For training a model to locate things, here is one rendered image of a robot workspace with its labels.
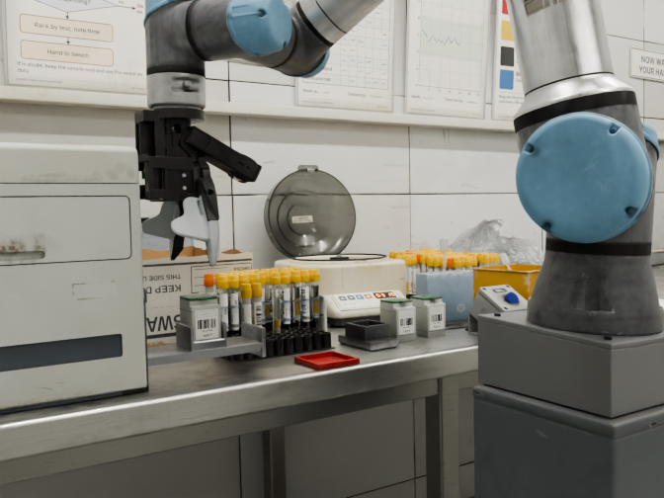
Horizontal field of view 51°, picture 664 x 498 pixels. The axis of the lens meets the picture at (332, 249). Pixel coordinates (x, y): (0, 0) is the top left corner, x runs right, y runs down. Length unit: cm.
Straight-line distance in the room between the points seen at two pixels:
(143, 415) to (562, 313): 49
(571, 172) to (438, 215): 131
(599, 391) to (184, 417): 47
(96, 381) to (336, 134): 107
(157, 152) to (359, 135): 96
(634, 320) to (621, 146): 23
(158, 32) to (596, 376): 65
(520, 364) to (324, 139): 103
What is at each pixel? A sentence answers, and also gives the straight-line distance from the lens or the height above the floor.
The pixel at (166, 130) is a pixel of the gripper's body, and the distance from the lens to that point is 93.
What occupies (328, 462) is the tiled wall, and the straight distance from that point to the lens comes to 185.
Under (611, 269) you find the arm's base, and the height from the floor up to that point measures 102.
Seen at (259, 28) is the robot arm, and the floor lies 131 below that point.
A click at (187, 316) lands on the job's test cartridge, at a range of 95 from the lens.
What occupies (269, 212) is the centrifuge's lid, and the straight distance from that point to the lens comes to 156.
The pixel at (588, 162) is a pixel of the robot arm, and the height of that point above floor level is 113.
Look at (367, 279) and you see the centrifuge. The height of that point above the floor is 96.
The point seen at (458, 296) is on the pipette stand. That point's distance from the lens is 130.
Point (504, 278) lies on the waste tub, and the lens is 135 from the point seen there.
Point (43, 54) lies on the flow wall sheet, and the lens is 153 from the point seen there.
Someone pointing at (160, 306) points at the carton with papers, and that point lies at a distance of 120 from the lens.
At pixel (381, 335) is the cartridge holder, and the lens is 112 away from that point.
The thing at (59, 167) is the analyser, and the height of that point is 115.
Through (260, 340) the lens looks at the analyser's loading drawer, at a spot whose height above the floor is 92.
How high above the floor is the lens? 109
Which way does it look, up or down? 3 degrees down
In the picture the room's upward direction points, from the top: 1 degrees counter-clockwise
